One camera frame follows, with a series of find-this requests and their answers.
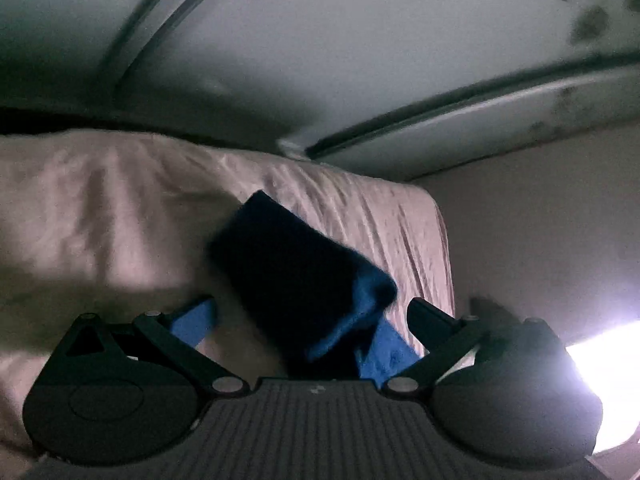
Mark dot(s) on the beige wrinkled bed sheet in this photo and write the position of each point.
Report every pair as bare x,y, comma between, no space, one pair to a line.
117,223

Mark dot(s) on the dark blue knitted garment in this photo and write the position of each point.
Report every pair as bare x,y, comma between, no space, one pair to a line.
316,302

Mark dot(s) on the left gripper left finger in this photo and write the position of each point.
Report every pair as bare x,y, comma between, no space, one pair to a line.
175,336

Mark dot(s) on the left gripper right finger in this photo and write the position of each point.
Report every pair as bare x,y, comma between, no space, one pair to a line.
397,370

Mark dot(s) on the frosted sliding wardrobe door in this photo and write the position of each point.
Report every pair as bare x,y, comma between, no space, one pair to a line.
276,73

